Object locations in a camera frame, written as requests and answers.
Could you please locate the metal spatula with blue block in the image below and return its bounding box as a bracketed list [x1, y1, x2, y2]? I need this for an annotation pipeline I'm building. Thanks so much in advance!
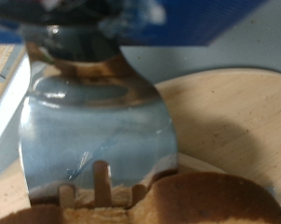
[0, 0, 269, 209]

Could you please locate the silver toaster oven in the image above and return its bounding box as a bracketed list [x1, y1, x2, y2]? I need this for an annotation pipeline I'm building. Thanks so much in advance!
[0, 0, 281, 183]

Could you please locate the thick white bread slice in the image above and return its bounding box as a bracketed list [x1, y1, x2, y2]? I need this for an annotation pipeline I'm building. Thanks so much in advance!
[0, 171, 281, 224]

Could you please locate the round wooden board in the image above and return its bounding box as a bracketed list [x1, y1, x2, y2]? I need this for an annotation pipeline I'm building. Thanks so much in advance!
[0, 66, 281, 224]

